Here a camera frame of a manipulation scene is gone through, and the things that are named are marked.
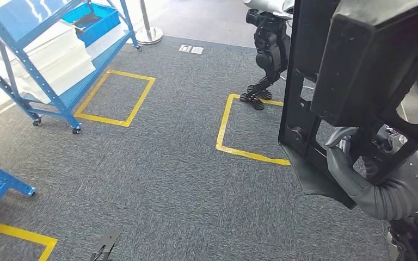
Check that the white plastic bin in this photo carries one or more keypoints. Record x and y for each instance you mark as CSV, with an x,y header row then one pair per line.
x,y
104,45

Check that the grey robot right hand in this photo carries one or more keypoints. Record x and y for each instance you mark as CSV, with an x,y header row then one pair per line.
x,y
342,169

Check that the yellow floor tape square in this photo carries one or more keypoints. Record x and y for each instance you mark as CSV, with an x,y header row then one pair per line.
x,y
224,122

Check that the black plastic panel part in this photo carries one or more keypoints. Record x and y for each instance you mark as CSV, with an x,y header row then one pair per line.
x,y
357,72

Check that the grey floor socket plate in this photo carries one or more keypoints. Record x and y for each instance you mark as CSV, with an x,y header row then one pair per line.
x,y
197,50
185,48

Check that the black robot left foot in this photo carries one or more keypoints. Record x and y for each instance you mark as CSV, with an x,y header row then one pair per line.
x,y
106,243

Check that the blue plastic bin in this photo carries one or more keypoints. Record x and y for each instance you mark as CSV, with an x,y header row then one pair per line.
x,y
101,28

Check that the chrome stanchion with round base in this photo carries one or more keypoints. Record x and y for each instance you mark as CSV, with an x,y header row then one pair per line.
x,y
149,36

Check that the black humanoid robot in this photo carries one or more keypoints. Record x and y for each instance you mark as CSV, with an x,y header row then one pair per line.
x,y
272,47

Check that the stacked white plastic bins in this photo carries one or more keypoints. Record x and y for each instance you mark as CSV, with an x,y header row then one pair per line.
x,y
57,61

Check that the blue metal shelf rack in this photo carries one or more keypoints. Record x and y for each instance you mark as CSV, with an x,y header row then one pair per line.
x,y
86,77
3,175

